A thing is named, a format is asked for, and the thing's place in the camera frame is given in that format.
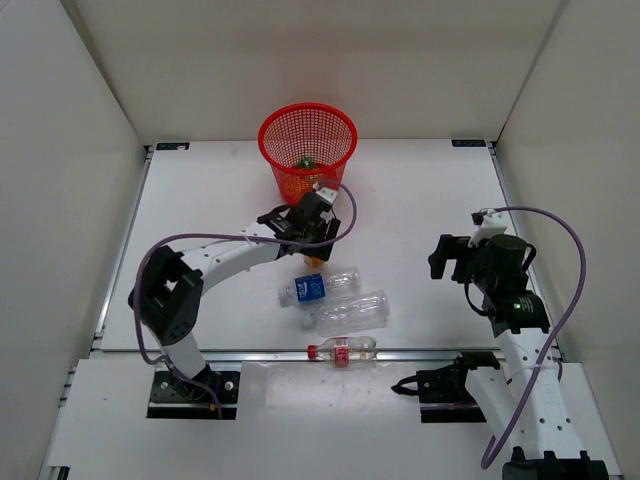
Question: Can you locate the orange juice bottle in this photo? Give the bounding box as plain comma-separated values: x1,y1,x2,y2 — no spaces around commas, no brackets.
303,255,325,268

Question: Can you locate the green plastic bottle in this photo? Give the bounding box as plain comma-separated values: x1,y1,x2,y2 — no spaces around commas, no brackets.
295,156,321,171

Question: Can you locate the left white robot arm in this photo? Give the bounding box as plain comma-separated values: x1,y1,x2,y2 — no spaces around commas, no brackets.
128,185,340,406

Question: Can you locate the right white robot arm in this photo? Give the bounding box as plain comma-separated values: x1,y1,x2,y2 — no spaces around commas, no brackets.
391,234,609,479

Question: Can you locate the red mesh plastic bin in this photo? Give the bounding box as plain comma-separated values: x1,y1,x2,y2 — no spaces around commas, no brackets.
257,102,358,204

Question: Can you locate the blue label clear bottle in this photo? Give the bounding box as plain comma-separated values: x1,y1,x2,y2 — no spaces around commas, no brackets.
277,267,361,309

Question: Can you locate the clear plastic bottle white cap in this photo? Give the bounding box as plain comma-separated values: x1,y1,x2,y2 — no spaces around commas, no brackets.
303,290,390,337

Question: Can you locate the clear bottle red label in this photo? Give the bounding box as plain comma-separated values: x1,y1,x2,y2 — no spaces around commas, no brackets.
307,336,377,368

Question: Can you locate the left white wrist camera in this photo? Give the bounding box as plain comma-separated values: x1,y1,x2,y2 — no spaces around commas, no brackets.
313,183,338,207

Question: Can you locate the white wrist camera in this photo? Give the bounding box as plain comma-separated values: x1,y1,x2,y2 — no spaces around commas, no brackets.
468,209,508,248
313,183,338,207

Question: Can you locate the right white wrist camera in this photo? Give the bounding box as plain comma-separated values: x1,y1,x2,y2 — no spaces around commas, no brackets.
468,209,508,248

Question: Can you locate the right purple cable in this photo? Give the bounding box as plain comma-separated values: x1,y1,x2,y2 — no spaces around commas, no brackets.
479,205,587,471

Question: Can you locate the purple cable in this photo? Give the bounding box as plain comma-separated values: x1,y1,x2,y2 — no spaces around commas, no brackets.
134,182,359,416
479,205,587,471

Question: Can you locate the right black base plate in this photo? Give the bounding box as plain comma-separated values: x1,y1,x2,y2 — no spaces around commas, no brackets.
391,366,486,424

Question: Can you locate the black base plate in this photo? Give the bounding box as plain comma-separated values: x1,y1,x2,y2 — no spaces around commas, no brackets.
391,366,486,424
146,369,241,421

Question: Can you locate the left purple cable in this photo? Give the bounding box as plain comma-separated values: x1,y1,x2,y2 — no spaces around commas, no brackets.
134,182,359,416

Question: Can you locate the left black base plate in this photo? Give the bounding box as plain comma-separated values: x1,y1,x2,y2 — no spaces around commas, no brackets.
146,369,241,421

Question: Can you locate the aluminium table rail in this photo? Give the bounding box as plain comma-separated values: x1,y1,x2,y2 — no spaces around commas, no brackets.
92,348,566,365

